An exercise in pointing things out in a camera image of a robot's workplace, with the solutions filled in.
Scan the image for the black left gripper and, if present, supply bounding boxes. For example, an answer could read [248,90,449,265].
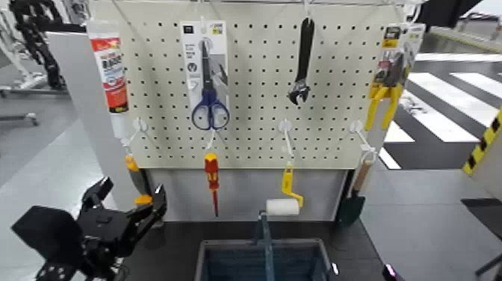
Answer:
[76,176,168,258]

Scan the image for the grey blue plastic crate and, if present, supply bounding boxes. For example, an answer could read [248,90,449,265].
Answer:
[194,238,335,281]

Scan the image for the yellow grey scraper brush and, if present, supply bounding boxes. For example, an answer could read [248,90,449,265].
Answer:
[125,155,154,206]

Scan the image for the white pegboard hook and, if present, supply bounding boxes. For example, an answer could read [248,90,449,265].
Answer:
[278,118,295,163]
[205,129,226,152]
[121,117,152,147]
[350,119,378,161]

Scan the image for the red yellow screwdriver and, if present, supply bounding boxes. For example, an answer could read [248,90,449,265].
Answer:
[203,152,220,217]

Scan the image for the grey partition panel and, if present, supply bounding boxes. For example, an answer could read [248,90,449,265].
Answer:
[46,31,139,223]

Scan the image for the white red sealant tube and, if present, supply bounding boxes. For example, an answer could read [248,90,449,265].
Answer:
[86,19,130,141]

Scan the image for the blue scissors in package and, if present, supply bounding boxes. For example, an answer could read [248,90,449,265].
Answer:
[180,20,231,132]

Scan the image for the beige perforated pegboard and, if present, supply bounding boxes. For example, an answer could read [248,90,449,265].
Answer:
[89,0,411,170]

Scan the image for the black adjustable wrench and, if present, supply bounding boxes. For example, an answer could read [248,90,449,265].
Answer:
[288,16,315,106]

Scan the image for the black device with purple light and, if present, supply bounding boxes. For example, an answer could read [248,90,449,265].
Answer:
[382,263,405,281]

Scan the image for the yellow pliers in package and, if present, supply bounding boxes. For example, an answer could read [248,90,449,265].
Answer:
[364,23,427,132]

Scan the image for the yellow black striped barrier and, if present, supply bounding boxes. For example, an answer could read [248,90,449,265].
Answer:
[462,108,502,197]

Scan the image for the yellow handled paint roller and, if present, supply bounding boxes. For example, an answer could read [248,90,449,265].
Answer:
[265,162,305,217]

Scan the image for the white metal stand frame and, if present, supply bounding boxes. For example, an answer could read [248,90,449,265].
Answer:
[0,7,50,127]

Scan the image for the wooden handled dark trowel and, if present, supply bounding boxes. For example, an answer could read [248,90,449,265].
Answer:
[338,158,374,227]

